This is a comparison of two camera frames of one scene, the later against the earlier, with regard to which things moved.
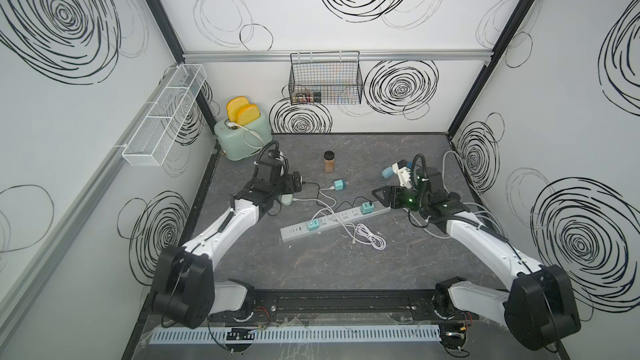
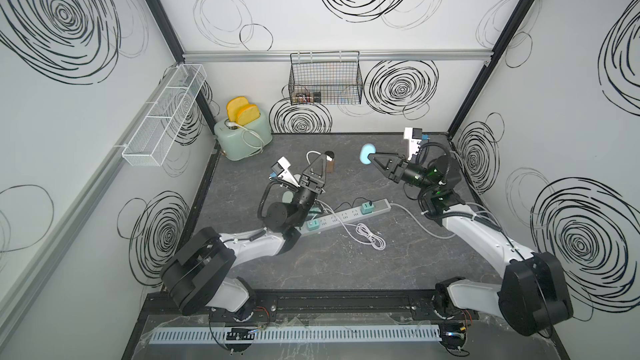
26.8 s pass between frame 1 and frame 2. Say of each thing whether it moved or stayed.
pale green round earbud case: stayed
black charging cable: stayed
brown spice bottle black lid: stayed
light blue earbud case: moved
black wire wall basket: stayed
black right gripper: moved
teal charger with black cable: stayed
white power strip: stayed
